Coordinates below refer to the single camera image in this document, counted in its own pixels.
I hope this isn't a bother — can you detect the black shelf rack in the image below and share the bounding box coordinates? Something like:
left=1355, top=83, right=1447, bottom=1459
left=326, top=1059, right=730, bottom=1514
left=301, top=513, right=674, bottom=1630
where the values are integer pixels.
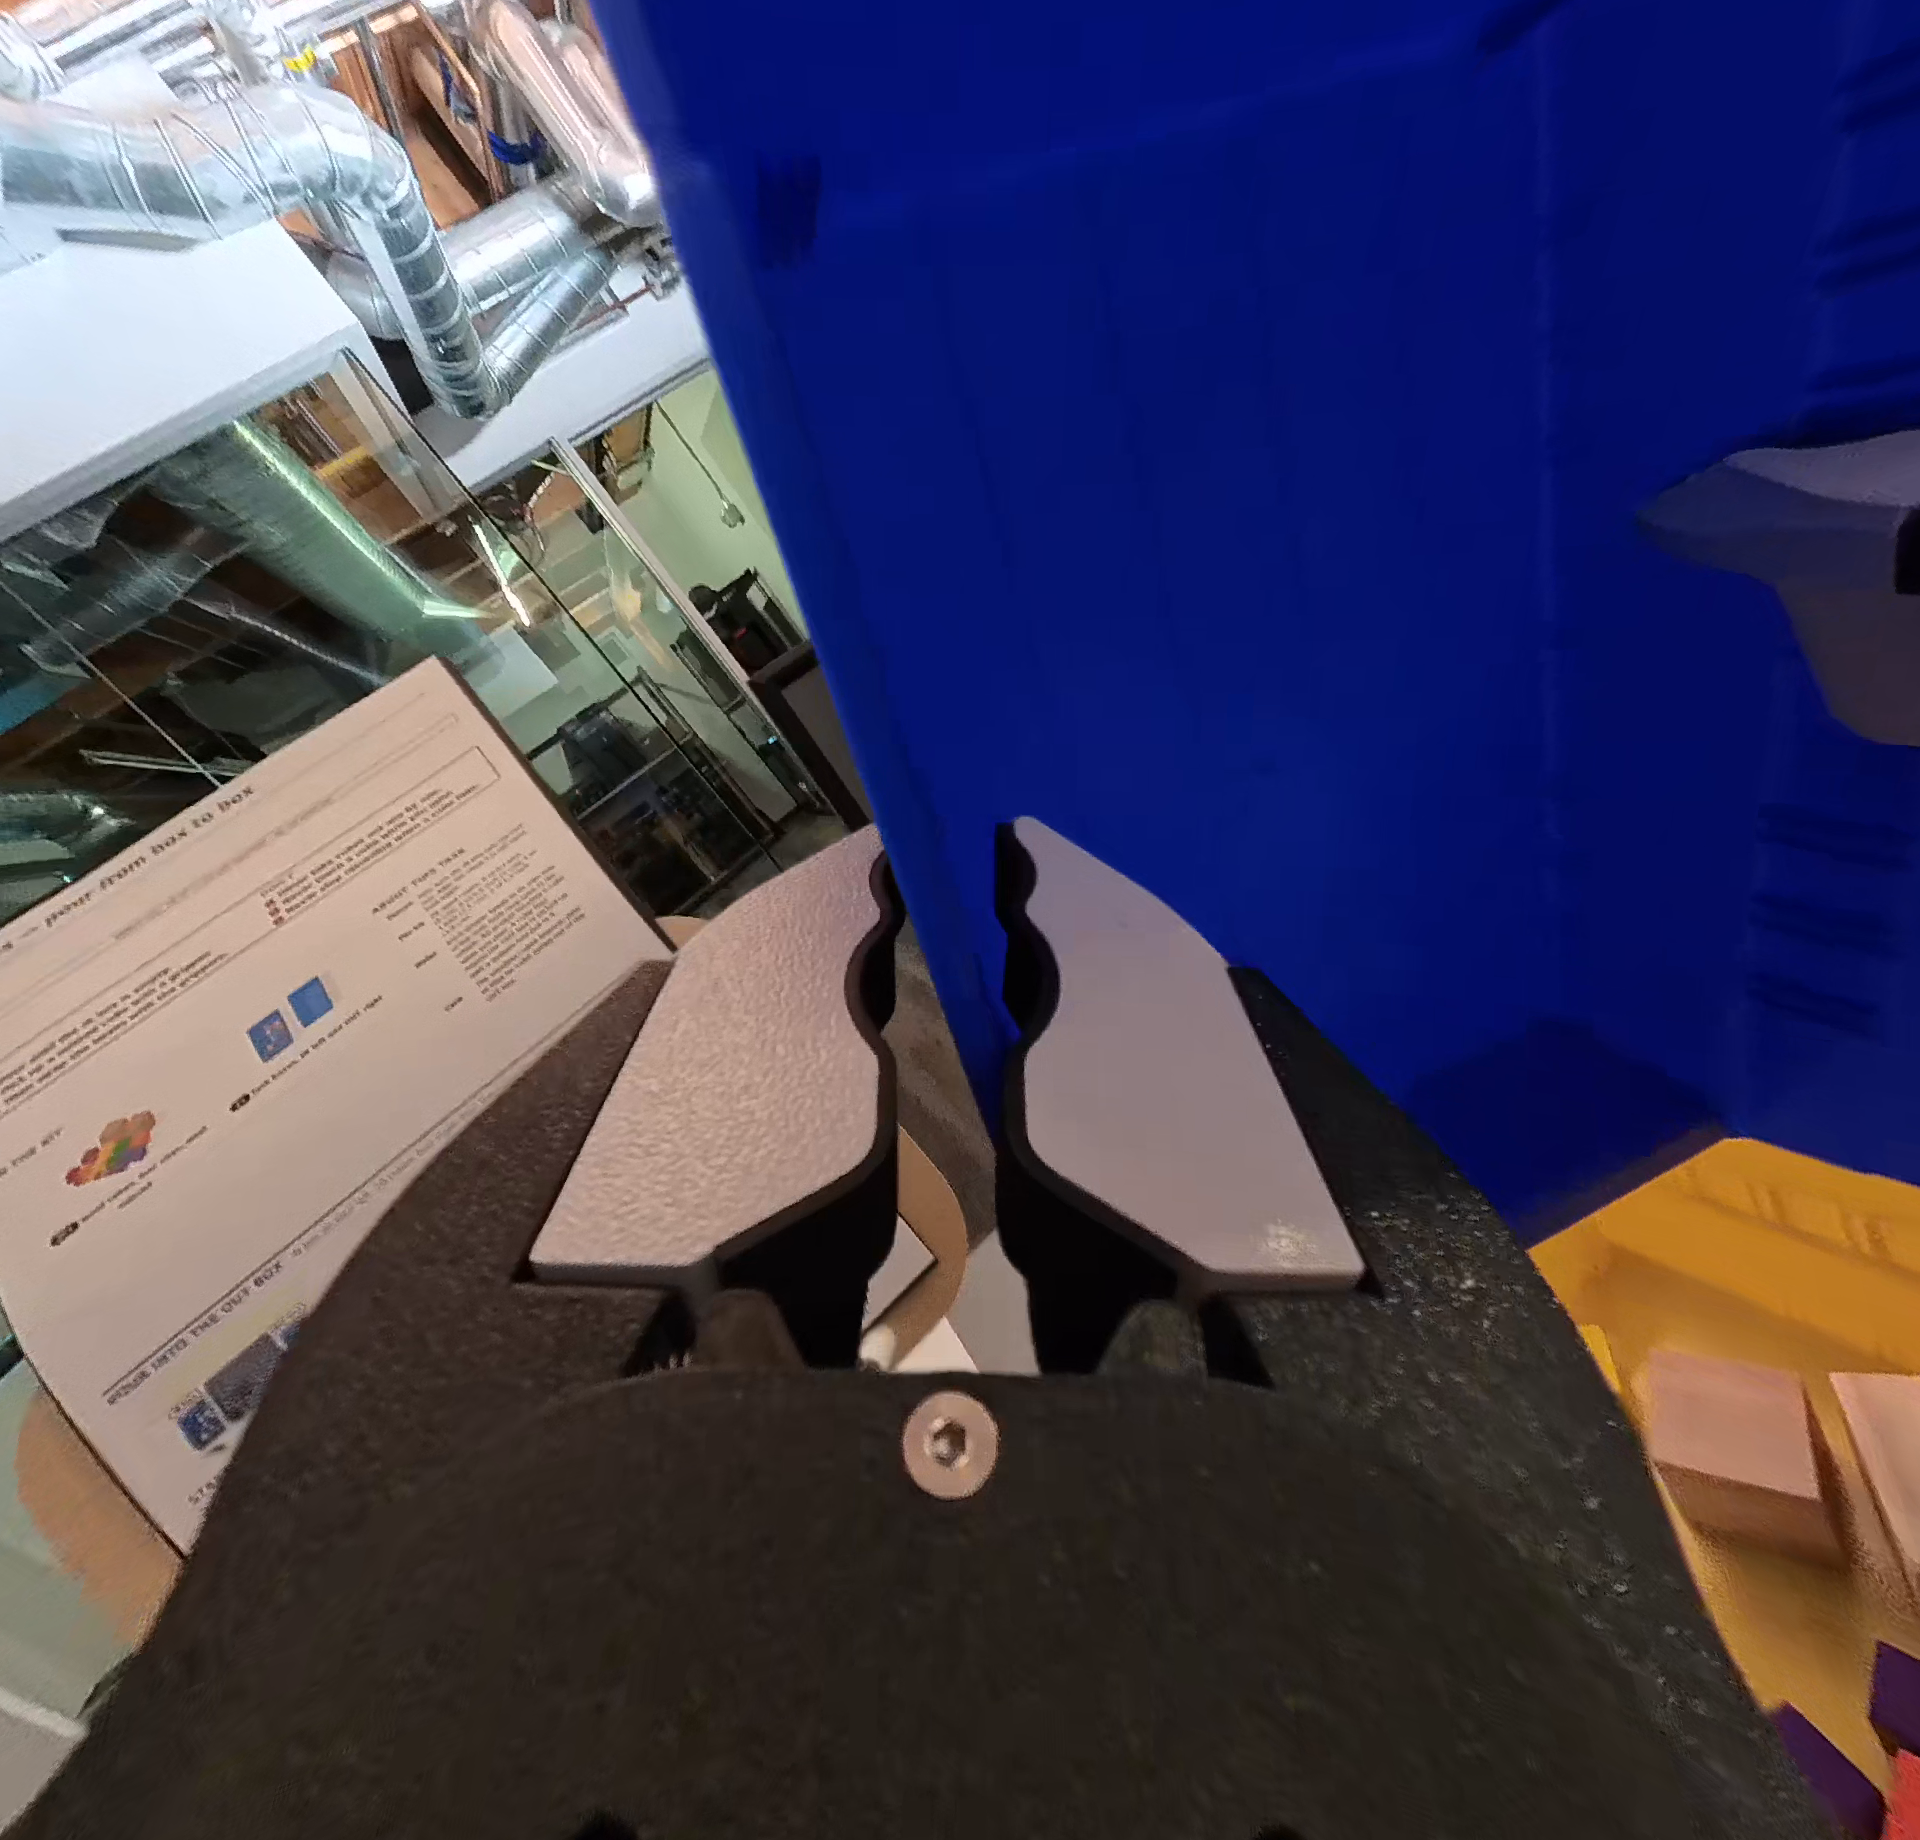
left=555, top=671, right=820, bottom=882

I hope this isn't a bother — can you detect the yellow plastic box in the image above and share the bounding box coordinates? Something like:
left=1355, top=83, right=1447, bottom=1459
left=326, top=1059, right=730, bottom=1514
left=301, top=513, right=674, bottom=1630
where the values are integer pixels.
left=1528, top=1135, right=1920, bottom=1840

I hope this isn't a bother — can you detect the white instruction poster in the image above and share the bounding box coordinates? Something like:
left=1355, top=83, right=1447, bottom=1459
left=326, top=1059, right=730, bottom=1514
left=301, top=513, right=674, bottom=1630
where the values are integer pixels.
left=0, top=655, right=677, bottom=1557

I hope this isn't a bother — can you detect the blue plastic box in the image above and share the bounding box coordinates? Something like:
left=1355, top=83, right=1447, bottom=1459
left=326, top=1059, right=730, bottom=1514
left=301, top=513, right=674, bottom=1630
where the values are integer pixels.
left=558, top=0, right=1920, bottom=1243

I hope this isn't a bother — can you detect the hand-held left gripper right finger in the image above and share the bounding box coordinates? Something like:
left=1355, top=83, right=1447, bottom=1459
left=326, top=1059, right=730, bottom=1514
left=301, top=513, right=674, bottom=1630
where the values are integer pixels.
left=993, top=815, right=1369, bottom=1377

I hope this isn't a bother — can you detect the glass partition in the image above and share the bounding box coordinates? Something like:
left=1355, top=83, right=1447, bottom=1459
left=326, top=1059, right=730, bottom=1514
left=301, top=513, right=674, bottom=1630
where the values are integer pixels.
left=0, top=355, right=878, bottom=920

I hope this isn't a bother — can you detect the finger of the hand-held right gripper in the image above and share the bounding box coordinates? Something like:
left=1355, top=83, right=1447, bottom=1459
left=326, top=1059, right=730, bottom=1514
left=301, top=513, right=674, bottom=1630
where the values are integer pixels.
left=1635, top=431, right=1920, bottom=748

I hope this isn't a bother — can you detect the pile of wooden cubes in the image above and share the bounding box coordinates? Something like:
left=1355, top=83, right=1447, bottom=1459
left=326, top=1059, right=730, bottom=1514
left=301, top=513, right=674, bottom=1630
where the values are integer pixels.
left=1576, top=1322, right=1920, bottom=1840

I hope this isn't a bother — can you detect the silver air duct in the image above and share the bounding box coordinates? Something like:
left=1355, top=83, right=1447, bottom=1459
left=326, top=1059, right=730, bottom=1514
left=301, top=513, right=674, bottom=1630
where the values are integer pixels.
left=0, top=0, right=668, bottom=424

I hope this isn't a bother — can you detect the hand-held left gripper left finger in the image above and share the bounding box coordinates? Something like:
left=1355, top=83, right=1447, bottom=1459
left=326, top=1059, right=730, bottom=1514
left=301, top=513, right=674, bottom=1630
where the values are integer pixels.
left=525, top=825, right=906, bottom=1373

